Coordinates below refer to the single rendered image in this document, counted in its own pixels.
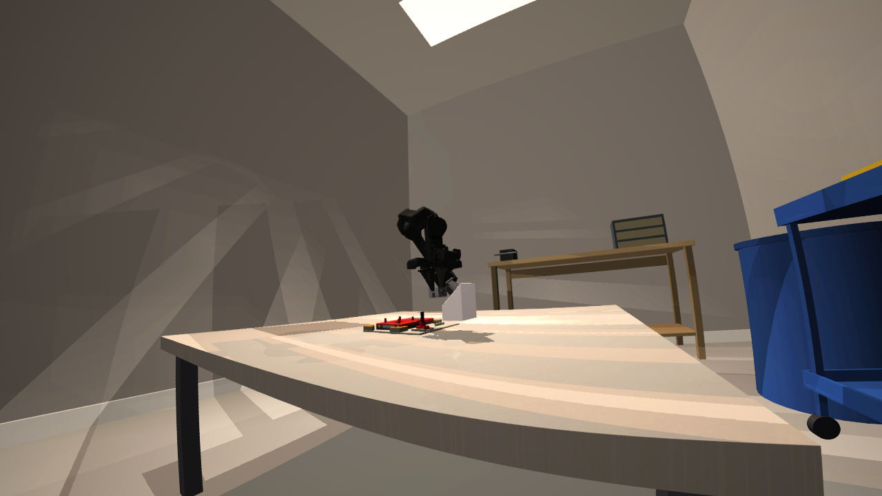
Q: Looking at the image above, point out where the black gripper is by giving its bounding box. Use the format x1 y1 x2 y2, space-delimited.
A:
407 241 462 291

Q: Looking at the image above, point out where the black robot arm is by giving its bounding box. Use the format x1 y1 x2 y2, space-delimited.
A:
397 206 461 296

